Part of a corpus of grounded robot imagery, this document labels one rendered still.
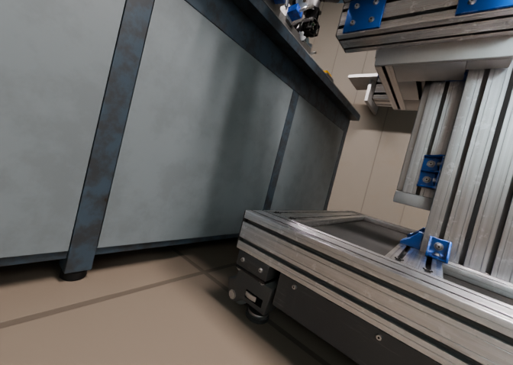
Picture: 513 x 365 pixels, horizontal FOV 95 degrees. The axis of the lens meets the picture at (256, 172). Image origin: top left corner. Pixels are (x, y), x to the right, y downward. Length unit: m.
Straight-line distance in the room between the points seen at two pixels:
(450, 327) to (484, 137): 0.45
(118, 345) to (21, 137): 0.38
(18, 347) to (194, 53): 0.64
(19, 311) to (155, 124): 0.42
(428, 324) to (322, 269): 0.16
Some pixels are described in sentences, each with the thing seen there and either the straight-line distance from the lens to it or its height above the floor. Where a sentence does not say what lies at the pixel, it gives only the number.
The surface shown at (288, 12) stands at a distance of 1.06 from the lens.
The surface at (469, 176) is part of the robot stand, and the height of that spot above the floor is 0.43.
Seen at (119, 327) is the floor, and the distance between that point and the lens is 0.55.
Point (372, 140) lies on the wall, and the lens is 3.10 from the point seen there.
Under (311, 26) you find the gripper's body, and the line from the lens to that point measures 1.35.
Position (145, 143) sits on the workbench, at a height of 0.32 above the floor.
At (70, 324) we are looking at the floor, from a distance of 0.56.
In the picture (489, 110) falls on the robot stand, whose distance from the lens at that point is 0.77.
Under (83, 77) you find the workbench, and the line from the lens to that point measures 0.58.
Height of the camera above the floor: 0.33
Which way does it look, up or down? 2 degrees down
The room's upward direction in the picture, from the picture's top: 14 degrees clockwise
